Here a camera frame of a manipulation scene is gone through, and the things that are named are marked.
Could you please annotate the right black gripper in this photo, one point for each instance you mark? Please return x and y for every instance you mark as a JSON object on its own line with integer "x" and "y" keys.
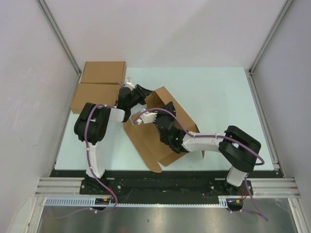
{"x": 163, "y": 113}

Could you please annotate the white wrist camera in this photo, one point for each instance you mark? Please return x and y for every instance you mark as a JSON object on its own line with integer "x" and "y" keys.
{"x": 145, "y": 117}
{"x": 128, "y": 83}

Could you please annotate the left aluminium frame post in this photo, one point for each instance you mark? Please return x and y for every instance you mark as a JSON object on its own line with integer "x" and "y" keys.
{"x": 42, "y": 4}

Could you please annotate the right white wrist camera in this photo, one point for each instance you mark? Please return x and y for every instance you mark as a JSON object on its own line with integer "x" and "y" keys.
{"x": 145, "y": 117}

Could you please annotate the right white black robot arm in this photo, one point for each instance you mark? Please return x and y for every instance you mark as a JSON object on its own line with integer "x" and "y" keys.
{"x": 237, "y": 147}

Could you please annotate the cardboard box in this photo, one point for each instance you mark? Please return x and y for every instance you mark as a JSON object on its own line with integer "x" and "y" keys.
{"x": 104, "y": 72}
{"x": 145, "y": 137}
{"x": 94, "y": 93}

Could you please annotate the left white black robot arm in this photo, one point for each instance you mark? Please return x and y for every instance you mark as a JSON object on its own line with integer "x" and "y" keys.
{"x": 93, "y": 120}

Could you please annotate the white slotted cable duct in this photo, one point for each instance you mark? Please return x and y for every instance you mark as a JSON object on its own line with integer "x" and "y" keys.
{"x": 209, "y": 202}

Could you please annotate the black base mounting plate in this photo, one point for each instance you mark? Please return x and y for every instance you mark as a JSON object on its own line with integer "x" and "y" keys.
{"x": 210, "y": 182}

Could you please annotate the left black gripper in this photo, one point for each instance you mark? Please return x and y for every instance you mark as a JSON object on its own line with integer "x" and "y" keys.
{"x": 142, "y": 92}

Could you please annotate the right aluminium frame post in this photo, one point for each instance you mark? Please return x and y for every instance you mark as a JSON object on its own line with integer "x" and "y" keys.
{"x": 271, "y": 34}

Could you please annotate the aluminium front rail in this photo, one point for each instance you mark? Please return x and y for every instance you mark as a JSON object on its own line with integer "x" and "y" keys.
{"x": 258, "y": 187}

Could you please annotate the aluminium frame post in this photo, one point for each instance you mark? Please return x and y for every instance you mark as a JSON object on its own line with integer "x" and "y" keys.
{"x": 42, "y": 4}
{"x": 271, "y": 34}

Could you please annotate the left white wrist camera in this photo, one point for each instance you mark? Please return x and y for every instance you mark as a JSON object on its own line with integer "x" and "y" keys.
{"x": 128, "y": 83}

